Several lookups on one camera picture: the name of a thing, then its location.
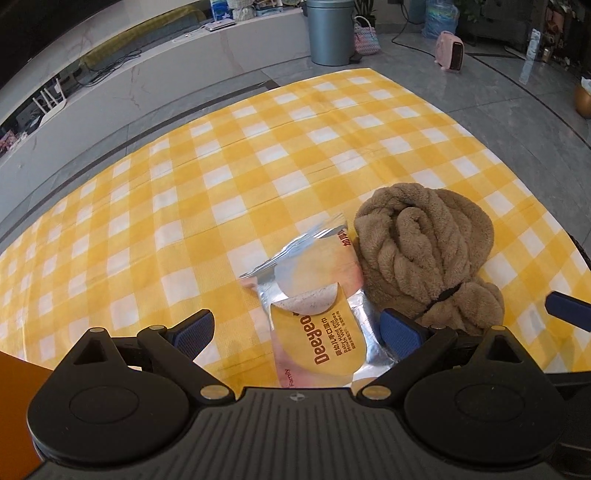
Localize pastel woven bag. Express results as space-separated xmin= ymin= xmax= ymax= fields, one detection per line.
xmin=352 ymin=15 xmax=382 ymax=58

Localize yellow silver wipes packet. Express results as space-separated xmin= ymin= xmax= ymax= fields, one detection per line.
xmin=239 ymin=212 xmax=400 ymax=391

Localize brown plush towel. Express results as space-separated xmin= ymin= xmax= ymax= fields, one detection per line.
xmin=353 ymin=183 xmax=505 ymax=337

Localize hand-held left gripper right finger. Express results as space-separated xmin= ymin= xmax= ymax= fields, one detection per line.
xmin=362 ymin=308 xmax=536 ymax=409

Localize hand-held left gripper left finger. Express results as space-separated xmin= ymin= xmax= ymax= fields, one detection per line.
xmin=60 ymin=309 xmax=236 ymax=408

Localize dark cabinet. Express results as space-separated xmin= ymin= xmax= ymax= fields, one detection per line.
xmin=471 ymin=0 xmax=591 ymax=51

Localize golden round pot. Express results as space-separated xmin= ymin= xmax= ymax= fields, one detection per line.
xmin=574 ymin=78 xmax=591 ymax=118

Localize black floor cable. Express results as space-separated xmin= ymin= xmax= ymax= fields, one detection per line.
xmin=392 ymin=14 xmax=428 ymax=47

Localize pink box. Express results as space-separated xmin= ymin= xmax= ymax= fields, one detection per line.
xmin=0 ymin=128 xmax=23 ymax=154

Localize blue water bottle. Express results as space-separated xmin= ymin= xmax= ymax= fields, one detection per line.
xmin=422 ymin=0 xmax=459 ymax=38

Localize grey metal trash can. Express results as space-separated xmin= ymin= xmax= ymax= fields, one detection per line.
xmin=305 ymin=0 xmax=356 ymax=66

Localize black cables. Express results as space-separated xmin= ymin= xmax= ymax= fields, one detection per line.
xmin=76 ymin=48 xmax=141 ymax=86

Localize white router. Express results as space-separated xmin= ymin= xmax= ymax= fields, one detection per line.
xmin=31 ymin=78 xmax=65 ymax=114

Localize white marble television console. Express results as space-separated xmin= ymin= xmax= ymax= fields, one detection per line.
xmin=0 ymin=7 xmax=310 ymax=171

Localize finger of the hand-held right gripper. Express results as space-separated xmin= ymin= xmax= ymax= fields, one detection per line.
xmin=545 ymin=291 xmax=591 ymax=332
xmin=571 ymin=233 xmax=591 ymax=269

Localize pink space heater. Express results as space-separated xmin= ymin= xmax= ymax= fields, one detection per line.
xmin=435 ymin=31 xmax=466 ymax=73

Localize yellow checked mat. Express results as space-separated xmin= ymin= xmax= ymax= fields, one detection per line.
xmin=0 ymin=68 xmax=591 ymax=391

